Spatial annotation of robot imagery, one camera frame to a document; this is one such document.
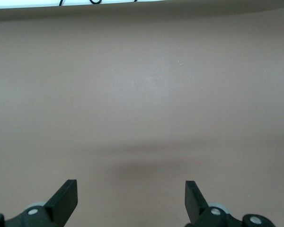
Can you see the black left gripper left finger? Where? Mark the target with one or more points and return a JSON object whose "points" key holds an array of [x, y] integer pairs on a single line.
{"points": [[61, 201]]}

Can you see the brown table mat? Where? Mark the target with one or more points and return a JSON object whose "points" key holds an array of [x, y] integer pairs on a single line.
{"points": [[142, 94]]}

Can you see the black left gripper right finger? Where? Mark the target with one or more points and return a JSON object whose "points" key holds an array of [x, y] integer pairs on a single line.
{"points": [[194, 203]]}

